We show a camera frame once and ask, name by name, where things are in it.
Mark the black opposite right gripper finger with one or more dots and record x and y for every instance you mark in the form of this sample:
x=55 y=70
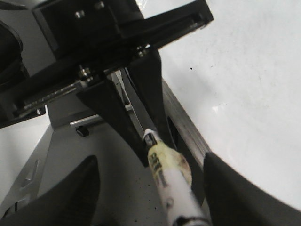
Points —
x=106 y=100

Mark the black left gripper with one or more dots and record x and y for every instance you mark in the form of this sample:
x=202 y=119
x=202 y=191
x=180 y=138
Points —
x=94 y=34

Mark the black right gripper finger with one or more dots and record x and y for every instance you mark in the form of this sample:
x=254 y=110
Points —
x=72 y=202
x=234 y=201

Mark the white black whiteboard marker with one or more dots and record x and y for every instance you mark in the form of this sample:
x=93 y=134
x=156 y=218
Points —
x=173 y=179

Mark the grey metal stand frame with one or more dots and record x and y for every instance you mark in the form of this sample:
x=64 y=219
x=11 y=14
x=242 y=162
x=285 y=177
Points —
x=35 y=155

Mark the white whiteboard with frame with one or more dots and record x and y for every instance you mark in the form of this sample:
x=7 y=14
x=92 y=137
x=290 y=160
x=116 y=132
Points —
x=239 y=80

